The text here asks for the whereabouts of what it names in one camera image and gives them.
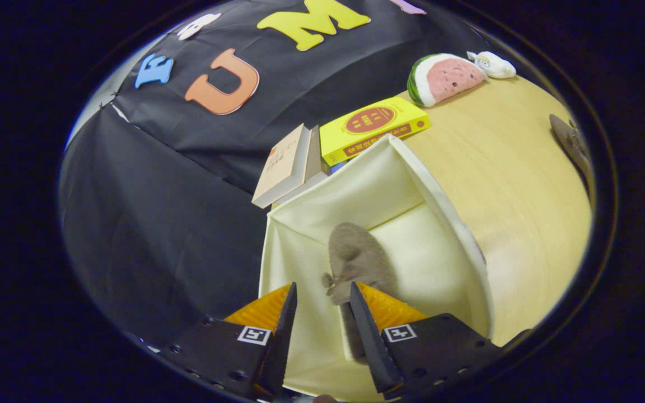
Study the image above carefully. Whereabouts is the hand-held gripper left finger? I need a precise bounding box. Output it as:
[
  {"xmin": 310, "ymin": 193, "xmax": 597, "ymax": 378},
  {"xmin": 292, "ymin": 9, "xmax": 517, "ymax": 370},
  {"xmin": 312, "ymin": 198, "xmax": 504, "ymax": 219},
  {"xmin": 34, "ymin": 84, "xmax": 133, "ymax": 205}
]
[{"xmin": 157, "ymin": 282, "xmax": 298, "ymax": 399}]

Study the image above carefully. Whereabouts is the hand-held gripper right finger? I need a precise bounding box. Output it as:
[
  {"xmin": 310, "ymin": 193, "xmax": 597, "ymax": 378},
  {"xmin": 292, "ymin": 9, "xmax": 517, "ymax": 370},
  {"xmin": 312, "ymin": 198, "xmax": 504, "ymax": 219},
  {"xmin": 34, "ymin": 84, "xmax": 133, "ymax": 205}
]
[{"xmin": 349, "ymin": 281, "xmax": 505, "ymax": 401}]

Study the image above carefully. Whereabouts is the brown fuzzy shoe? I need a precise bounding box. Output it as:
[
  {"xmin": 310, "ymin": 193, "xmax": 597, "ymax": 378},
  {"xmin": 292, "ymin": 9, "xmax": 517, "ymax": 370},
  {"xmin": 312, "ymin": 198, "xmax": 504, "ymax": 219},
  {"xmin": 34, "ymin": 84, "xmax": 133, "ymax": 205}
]
[
  {"xmin": 549, "ymin": 114, "xmax": 595, "ymax": 194},
  {"xmin": 321, "ymin": 222, "xmax": 399, "ymax": 364}
]

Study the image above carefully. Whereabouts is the beige fabric storage box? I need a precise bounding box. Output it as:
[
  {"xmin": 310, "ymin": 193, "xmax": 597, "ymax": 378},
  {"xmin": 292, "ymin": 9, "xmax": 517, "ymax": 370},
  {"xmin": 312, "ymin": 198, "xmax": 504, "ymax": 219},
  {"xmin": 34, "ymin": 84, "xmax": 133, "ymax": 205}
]
[{"xmin": 258, "ymin": 133, "xmax": 495, "ymax": 401}]

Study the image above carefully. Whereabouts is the black backdrop cloth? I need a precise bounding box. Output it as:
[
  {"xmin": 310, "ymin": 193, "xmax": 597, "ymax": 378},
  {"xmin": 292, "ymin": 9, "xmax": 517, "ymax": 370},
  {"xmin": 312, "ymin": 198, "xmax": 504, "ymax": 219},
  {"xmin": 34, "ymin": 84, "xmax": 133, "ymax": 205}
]
[{"xmin": 59, "ymin": 0, "xmax": 491, "ymax": 348}]

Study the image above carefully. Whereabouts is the beige cover book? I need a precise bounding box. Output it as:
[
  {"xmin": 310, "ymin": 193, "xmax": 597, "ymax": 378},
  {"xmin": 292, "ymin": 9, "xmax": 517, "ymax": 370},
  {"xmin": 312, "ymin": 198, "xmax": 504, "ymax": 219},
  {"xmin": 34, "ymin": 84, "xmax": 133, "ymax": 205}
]
[{"xmin": 251, "ymin": 123, "xmax": 312, "ymax": 209}]

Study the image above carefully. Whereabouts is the yellow book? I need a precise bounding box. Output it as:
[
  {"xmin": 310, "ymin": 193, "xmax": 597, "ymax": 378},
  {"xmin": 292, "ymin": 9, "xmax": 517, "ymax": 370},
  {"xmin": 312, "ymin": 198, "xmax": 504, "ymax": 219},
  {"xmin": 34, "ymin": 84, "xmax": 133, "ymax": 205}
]
[{"xmin": 320, "ymin": 96, "xmax": 431, "ymax": 167}]

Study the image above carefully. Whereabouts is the watermelon slice plush toy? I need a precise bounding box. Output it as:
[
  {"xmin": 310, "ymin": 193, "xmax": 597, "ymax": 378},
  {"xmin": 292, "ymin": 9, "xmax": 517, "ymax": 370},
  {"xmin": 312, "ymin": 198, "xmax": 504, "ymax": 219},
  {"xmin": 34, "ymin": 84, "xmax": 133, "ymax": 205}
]
[{"xmin": 406, "ymin": 53, "xmax": 487, "ymax": 108}]

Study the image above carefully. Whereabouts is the white plush toy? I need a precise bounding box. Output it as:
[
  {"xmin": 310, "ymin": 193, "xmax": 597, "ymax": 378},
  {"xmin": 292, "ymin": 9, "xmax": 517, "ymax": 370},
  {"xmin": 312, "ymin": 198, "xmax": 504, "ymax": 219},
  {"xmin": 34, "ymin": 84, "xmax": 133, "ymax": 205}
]
[{"xmin": 466, "ymin": 50, "xmax": 517, "ymax": 79}]

